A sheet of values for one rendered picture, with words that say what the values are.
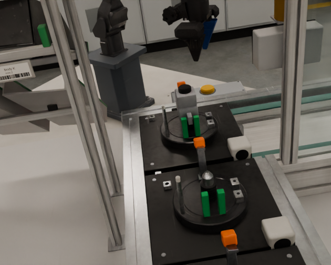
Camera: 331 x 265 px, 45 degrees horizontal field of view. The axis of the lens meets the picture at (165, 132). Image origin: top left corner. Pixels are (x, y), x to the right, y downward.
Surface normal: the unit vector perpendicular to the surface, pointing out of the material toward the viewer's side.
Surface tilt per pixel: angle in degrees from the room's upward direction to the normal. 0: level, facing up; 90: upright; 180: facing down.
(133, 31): 90
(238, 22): 90
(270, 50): 90
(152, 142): 0
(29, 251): 0
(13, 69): 90
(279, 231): 0
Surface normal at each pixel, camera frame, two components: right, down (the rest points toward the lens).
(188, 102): 0.11, 0.54
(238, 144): -0.13, -0.83
